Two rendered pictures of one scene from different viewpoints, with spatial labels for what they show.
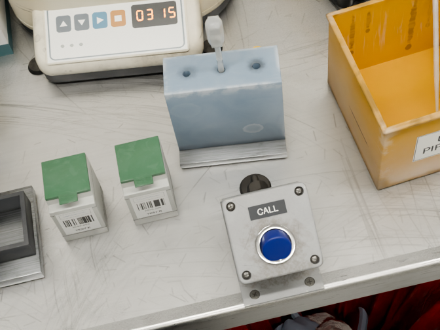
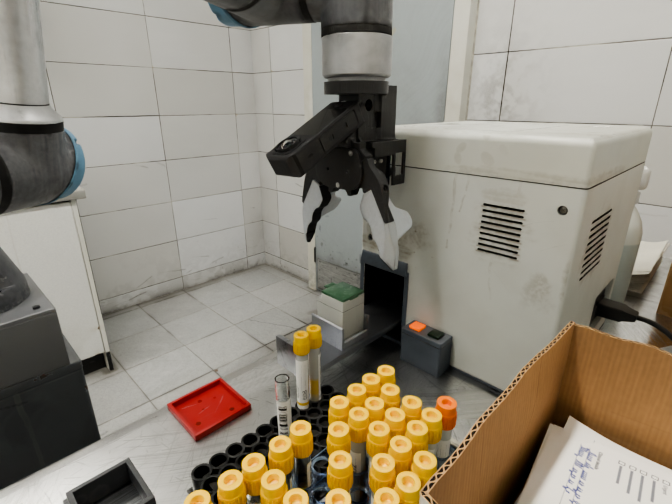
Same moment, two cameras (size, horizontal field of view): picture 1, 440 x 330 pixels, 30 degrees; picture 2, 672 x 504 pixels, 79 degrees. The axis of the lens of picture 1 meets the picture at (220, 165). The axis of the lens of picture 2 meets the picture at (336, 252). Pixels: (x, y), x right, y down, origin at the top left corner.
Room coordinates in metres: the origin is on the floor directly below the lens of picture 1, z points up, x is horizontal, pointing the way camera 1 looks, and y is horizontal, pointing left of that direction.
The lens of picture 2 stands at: (0.66, 0.17, 1.20)
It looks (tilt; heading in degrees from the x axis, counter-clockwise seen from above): 20 degrees down; 137
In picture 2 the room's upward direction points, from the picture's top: straight up
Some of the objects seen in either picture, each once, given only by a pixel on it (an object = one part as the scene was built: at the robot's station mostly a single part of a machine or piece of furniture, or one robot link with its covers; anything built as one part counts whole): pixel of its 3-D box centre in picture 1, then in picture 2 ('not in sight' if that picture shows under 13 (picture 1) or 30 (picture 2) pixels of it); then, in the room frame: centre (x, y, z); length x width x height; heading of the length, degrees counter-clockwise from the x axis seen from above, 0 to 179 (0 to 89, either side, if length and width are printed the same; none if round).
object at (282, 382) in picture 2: not in sight; (284, 424); (0.41, 0.34, 0.93); 0.01 x 0.01 x 0.10
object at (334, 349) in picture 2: not in sight; (351, 324); (0.32, 0.52, 0.92); 0.21 x 0.07 x 0.05; 92
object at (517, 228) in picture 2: not in sight; (490, 236); (0.40, 0.71, 1.03); 0.31 x 0.27 x 0.30; 92
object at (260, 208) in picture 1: (264, 212); not in sight; (0.32, -0.03, 0.92); 0.13 x 0.07 x 0.08; 2
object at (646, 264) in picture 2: not in sight; (628, 258); (0.50, 1.16, 0.90); 0.25 x 0.11 x 0.05; 92
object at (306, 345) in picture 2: not in sight; (292, 418); (0.41, 0.34, 0.93); 0.17 x 0.09 x 0.11; 92
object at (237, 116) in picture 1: (226, 103); not in sight; (0.43, -0.02, 0.92); 0.10 x 0.07 x 0.10; 84
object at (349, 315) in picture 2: not in sight; (340, 314); (0.32, 0.49, 0.95); 0.05 x 0.04 x 0.06; 2
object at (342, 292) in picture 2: not in sight; (340, 291); (0.32, 0.49, 0.98); 0.05 x 0.04 x 0.01; 2
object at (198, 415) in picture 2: not in sight; (209, 406); (0.29, 0.32, 0.88); 0.07 x 0.07 x 0.01; 2
